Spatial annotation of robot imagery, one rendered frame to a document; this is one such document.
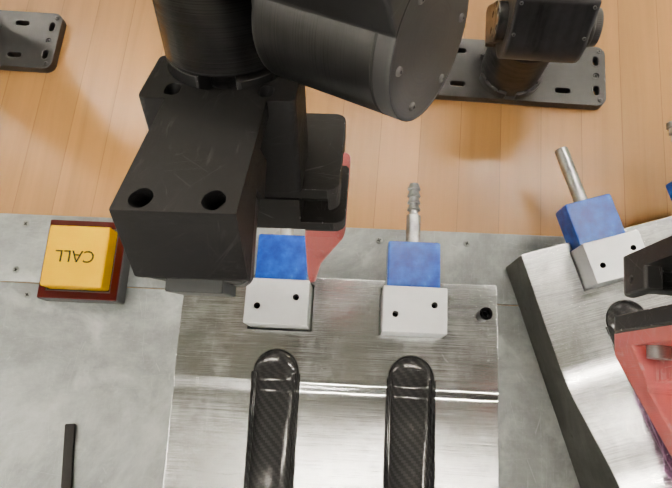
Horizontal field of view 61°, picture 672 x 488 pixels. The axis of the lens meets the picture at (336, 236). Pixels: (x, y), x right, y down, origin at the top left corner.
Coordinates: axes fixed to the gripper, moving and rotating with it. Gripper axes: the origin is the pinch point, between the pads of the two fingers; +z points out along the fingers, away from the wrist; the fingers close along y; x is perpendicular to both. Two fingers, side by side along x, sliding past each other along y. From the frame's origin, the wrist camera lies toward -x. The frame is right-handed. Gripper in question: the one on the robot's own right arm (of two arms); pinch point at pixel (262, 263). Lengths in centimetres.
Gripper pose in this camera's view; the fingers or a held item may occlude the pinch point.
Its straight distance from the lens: 36.7
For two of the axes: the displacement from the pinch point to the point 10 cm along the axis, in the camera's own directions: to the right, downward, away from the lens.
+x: 0.6, -7.1, 7.0
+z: 0.1, 7.0, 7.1
